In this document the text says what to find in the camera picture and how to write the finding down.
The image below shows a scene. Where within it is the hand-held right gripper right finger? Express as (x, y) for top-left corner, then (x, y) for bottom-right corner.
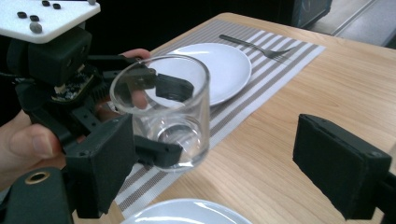
(292, 113), (393, 220)

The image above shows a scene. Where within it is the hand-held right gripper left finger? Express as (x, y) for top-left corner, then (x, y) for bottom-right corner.
(64, 113), (138, 219)

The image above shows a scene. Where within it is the clear drinking glass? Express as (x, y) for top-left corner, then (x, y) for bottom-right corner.
(109, 54), (211, 173)

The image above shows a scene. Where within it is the white plate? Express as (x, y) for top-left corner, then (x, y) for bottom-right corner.
(120, 198), (251, 224)
(146, 42), (252, 108)

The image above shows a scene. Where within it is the silver fork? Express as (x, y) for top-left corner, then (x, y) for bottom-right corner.
(219, 34), (296, 60)

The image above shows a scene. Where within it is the grey white striped placemat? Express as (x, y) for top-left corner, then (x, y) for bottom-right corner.
(115, 19), (326, 218)

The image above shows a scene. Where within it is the black cabinet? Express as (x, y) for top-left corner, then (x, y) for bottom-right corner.
(292, 0), (332, 28)

